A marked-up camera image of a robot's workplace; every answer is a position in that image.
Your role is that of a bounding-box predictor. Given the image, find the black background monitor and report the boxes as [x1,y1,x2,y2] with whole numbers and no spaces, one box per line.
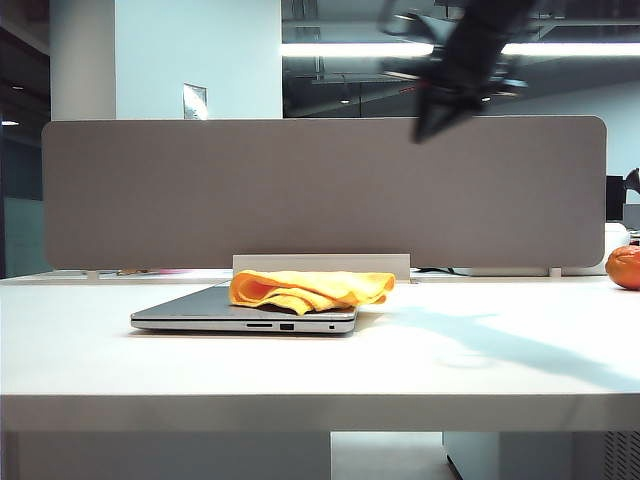
[606,168,640,222]

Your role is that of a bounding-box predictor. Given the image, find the yellow microfibre rag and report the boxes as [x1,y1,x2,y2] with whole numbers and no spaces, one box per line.
[228,269,397,317]

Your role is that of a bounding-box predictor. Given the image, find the orange tangerine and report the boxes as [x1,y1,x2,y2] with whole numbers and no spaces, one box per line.
[604,245,640,291]

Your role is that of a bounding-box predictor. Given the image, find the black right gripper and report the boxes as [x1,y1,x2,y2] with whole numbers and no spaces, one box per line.
[411,43,529,146]

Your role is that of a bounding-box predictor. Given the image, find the grey fabric desk divider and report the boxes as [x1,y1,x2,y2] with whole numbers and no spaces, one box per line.
[41,116,608,271]

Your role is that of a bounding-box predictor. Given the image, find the framed wall notice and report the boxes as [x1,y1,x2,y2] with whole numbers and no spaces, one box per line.
[182,82,208,121]

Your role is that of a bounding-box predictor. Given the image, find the silver closed laptop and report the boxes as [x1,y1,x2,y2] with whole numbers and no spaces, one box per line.
[130,278,361,337]

